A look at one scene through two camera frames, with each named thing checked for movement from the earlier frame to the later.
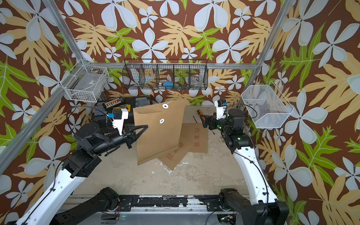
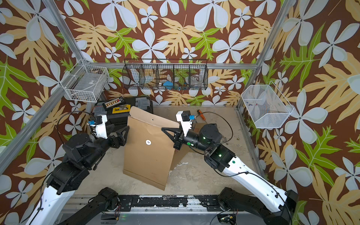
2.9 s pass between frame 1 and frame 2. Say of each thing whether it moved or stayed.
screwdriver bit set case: stayed
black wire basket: stayed
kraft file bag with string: moved
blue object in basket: stayed
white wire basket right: stayed
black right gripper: moved
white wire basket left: stayed
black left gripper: moved
